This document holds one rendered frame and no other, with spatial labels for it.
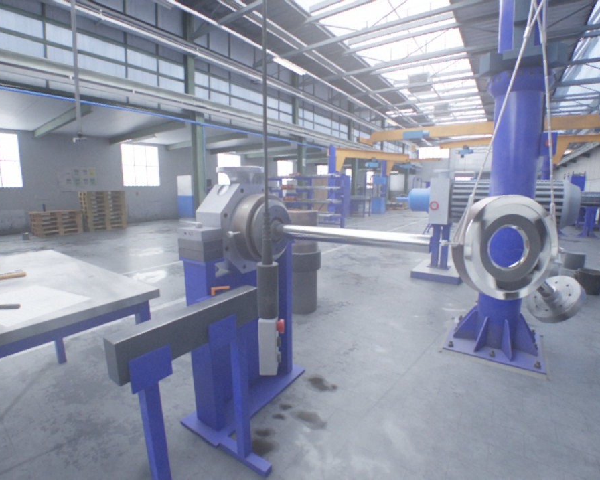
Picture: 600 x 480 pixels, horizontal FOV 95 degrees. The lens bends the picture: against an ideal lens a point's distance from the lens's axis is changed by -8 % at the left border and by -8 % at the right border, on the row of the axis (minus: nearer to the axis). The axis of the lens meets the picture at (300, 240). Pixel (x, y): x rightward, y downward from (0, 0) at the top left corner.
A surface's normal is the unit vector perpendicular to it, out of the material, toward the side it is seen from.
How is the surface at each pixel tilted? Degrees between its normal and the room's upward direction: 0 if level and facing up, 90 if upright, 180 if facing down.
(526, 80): 129
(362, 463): 0
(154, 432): 90
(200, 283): 90
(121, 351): 90
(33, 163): 90
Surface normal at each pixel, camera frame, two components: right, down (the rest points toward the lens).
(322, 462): 0.00, -0.99
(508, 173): -0.76, 0.11
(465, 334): -0.22, 0.16
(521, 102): -0.45, 0.14
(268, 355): -0.01, 0.17
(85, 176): 0.82, 0.10
